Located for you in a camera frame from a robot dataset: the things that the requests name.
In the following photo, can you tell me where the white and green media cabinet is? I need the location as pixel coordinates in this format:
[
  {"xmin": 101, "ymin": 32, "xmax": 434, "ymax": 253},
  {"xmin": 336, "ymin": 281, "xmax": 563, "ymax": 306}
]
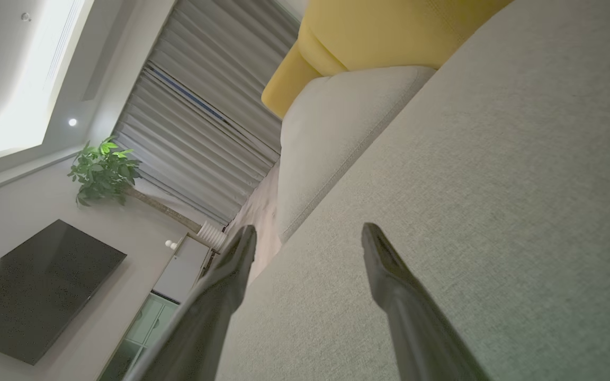
[{"xmin": 98, "ymin": 235, "xmax": 213, "ymax": 381}]

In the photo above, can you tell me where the black flat screen television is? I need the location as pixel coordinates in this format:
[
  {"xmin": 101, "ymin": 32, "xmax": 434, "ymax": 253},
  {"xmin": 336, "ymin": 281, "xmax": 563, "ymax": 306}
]
[{"xmin": 0, "ymin": 219, "xmax": 128, "ymax": 366}]

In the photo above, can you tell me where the grey pleated curtain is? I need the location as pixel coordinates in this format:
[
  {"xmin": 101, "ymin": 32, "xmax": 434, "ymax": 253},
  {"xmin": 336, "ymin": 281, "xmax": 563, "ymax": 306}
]
[{"xmin": 112, "ymin": 0, "xmax": 306, "ymax": 225}]

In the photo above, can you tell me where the small yellow sofa back cushion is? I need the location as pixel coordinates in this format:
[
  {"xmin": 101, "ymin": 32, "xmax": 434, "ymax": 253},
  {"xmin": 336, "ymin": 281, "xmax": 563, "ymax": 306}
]
[{"xmin": 261, "ymin": 41, "xmax": 349, "ymax": 120}]

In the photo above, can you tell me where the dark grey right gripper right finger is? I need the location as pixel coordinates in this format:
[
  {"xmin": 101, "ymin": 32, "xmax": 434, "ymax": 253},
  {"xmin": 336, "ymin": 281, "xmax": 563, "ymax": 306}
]
[{"xmin": 361, "ymin": 222, "xmax": 492, "ymax": 381}]

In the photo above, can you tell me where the linear ceiling air vent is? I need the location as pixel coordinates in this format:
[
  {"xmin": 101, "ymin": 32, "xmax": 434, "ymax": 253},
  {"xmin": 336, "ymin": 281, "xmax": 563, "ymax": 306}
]
[{"xmin": 44, "ymin": 0, "xmax": 86, "ymax": 92}]

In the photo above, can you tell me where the white ribbed plant pot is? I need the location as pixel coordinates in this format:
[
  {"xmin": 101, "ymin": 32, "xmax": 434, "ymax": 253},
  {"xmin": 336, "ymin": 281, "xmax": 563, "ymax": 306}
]
[{"xmin": 196, "ymin": 220, "xmax": 228, "ymax": 252}]

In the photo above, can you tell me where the large yellow sofa back cushion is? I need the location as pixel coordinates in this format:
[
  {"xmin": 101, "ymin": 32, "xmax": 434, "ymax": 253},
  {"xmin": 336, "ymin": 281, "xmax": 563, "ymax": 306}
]
[{"xmin": 299, "ymin": 0, "xmax": 515, "ymax": 72}]

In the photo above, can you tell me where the green leafy potted plant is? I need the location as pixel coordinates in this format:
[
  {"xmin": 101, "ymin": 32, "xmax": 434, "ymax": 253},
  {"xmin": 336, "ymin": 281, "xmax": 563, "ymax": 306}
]
[{"xmin": 68, "ymin": 137, "xmax": 203, "ymax": 234}]

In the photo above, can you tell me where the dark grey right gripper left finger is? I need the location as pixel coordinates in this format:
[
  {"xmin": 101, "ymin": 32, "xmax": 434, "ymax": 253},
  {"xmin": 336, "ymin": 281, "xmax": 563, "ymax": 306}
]
[{"xmin": 124, "ymin": 224, "xmax": 257, "ymax": 381}]

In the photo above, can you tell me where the large grey sofa seat cushion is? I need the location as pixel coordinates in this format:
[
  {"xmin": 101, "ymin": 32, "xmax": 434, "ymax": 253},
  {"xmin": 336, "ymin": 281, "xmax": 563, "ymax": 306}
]
[{"xmin": 275, "ymin": 65, "xmax": 437, "ymax": 245}]

